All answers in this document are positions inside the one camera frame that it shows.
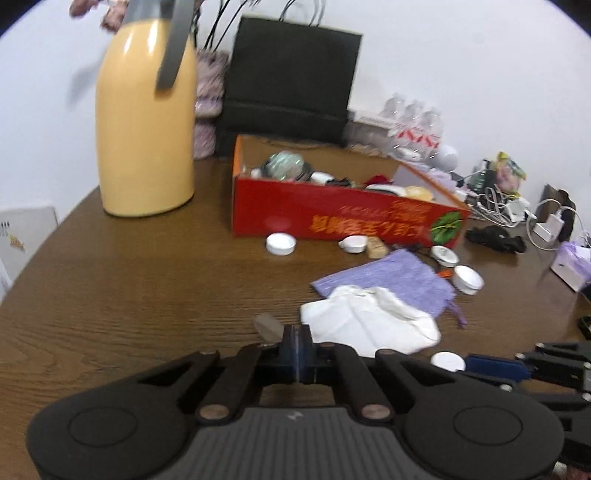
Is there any purple woven pouch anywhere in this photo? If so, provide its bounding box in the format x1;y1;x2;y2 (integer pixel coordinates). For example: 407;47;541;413
310;249;467;329

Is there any white round speaker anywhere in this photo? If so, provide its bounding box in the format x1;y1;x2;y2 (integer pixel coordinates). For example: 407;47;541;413
431;144;460;172

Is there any white slim box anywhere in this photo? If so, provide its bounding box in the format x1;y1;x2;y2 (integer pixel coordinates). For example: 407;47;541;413
353;110;398;127

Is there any red cardboard box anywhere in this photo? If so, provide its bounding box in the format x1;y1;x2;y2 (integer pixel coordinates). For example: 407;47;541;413
231;135;472;250

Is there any small grey piece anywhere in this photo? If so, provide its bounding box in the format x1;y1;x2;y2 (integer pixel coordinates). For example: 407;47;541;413
255;314;286;342

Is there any black paper bag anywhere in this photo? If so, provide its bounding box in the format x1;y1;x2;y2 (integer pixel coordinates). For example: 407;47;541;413
216;0;363;158

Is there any white cable bundle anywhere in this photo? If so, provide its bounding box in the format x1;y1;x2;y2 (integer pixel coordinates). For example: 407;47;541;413
466;185;536;227

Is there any white and yellow plush toy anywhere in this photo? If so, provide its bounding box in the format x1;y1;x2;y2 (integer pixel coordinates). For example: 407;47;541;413
367;184;435;202

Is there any purple tissue pack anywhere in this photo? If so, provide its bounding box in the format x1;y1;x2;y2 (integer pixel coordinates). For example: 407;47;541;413
550;240;591;292

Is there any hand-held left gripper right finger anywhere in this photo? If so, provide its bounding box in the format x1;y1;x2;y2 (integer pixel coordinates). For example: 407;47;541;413
299;325;458;423

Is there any white spiral calendar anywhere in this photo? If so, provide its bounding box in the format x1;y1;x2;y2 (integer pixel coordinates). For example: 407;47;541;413
0;206;58;301

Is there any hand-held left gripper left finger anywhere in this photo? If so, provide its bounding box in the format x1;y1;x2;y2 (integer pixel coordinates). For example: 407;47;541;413
139;325;301;423

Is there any yellow thermos jug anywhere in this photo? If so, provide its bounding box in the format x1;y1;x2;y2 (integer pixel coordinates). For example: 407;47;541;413
95;0;199;217

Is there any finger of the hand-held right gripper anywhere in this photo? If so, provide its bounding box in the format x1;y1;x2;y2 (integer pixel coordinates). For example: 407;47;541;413
465;353;591;393
515;342;591;368

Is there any clear plastic container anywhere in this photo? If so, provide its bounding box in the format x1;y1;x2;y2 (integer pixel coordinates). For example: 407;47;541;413
344;122;393;153

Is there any colourful snack bag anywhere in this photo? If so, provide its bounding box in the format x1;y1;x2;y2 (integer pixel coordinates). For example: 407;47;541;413
495;151;527;192

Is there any purple wrapped vase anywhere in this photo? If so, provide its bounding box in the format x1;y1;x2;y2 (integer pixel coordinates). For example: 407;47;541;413
193;48;230;160

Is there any clear water bottle red label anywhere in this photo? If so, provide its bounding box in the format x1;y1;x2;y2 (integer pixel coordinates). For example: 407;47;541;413
385;95;409;153
402;99;428;158
418;108;444;160

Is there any green translucent ball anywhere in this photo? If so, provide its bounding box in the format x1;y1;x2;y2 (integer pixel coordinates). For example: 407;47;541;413
261;152;308;182

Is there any white cloth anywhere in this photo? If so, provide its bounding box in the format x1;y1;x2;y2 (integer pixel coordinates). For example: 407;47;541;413
300;285;441;358

